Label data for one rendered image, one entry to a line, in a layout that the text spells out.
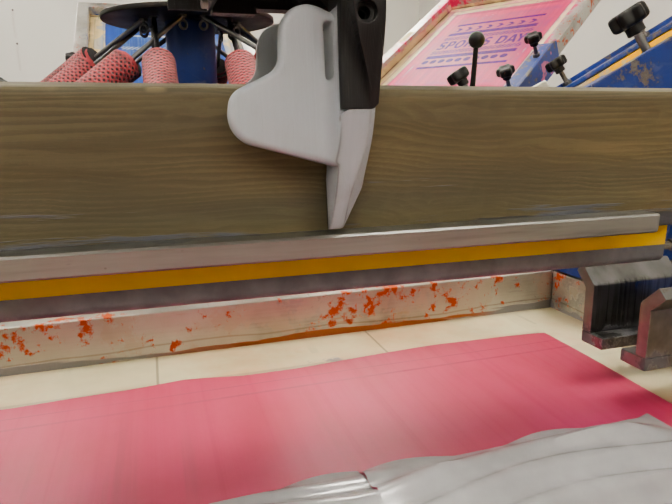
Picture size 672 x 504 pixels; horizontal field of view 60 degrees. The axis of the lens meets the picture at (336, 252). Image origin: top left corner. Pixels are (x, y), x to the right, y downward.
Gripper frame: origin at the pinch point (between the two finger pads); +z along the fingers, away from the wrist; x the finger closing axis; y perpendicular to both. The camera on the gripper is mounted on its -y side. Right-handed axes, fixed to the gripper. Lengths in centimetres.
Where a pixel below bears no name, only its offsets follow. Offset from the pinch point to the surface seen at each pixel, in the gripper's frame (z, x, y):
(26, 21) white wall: -69, -414, 78
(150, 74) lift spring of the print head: -10, -63, 8
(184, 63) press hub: -14, -82, 2
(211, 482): 13.6, 1.1, 6.8
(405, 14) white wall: -84, -414, -188
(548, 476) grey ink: 13.0, 6.5, -8.3
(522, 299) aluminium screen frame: 12.4, -16.0, -22.5
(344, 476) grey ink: 13.4, 2.8, 0.6
